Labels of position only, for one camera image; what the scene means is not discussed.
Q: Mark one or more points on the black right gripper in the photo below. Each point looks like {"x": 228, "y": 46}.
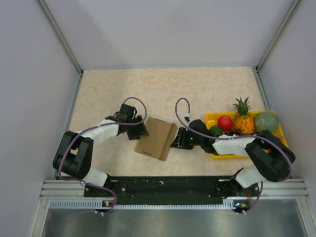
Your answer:
{"x": 180, "y": 141}

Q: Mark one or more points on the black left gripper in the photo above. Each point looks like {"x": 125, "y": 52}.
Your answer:
{"x": 140, "y": 130}

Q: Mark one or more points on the brown cardboard box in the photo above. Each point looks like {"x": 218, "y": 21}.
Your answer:
{"x": 158, "y": 143}

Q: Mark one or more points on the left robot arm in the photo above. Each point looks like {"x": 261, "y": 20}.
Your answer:
{"x": 74, "y": 154}

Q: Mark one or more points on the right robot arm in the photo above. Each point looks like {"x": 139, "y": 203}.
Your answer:
{"x": 272, "y": 160}

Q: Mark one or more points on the green lime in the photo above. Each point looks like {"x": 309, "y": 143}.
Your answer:
{"x": 216, "y": 131}

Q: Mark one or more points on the red apple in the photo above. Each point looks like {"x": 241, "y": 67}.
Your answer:
{"x": 225, "y": 123}

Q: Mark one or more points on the purple grape bunch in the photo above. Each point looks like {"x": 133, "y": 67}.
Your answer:
{"x": 233, "y": 132}

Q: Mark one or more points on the orange pineapple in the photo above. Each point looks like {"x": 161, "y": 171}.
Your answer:
{"x": 242, "y": 120}

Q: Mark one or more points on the green melon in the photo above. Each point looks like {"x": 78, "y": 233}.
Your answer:
{"x": 267, "y": 120}

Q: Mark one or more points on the yellow plastic tray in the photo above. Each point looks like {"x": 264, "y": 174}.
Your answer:
{"x": 211, "y": 120}

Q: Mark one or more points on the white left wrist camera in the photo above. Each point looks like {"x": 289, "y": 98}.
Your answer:
{"x": 134, "y": 112}

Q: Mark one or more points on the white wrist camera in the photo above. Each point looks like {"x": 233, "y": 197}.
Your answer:
{"x": 188, "y": 117}
{"x": 134, "y": 112}

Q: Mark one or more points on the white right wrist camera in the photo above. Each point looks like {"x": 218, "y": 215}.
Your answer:
{"x": 188, "y": 117}

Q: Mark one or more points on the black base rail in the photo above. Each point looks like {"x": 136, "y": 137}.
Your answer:
{"x": 177, "y": 190}

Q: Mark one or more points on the left aluminium frame post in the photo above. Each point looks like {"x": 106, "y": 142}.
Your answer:
{"x": 60, "y": 36}

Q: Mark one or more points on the aluminium frame post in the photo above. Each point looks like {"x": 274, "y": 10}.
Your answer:
{"x": 60, "y": 36}
{"x": 295, "y": 4}

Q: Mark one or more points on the right aluminium frame post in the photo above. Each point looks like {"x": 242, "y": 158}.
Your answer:
{"x": 295, "y": 4}

